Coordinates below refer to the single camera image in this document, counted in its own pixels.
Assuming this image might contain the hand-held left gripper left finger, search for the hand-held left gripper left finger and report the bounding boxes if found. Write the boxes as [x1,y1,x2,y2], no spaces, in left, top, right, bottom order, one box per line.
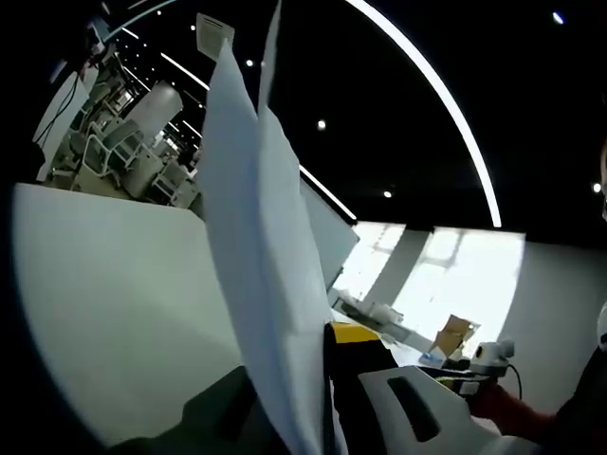
[106,364,285,455]

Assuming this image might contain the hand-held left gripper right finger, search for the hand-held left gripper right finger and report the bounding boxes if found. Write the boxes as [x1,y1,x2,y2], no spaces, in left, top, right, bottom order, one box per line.
[324,321,542,455]

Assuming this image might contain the person's right hand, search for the person's right hand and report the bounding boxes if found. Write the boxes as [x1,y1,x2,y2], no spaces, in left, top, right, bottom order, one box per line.
[469,381,523,424]

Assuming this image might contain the cardboard box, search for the cardboard box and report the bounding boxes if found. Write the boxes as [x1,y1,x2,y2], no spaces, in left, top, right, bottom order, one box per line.
[429,313,480,361]

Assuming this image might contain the side counter with faucet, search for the side counter with faucet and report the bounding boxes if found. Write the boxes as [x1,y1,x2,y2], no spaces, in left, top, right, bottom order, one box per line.
[334,288,404,328]

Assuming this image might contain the white table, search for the white table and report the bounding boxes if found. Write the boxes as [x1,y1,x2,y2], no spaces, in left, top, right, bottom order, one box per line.
[11,182,475,449]

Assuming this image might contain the large whiteboard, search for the large whiteboard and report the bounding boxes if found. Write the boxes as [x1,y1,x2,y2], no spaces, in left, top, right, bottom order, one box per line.
[303,179,360,290]

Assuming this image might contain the white mesh office chair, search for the white mesh office chair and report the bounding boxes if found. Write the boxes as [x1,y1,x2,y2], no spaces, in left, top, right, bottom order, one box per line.
[83,118,143,179]

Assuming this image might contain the white pillar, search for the white pillar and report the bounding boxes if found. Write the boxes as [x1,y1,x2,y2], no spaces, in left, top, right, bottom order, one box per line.
[132,80,184,138]

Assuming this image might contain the ceiling air conditioner vent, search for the ceiling air conditioner vent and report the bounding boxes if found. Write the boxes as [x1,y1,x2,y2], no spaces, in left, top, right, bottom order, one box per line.
[195,12,237,61]

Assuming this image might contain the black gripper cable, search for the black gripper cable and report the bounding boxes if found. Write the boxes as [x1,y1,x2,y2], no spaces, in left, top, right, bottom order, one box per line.
[505,362,523,397]

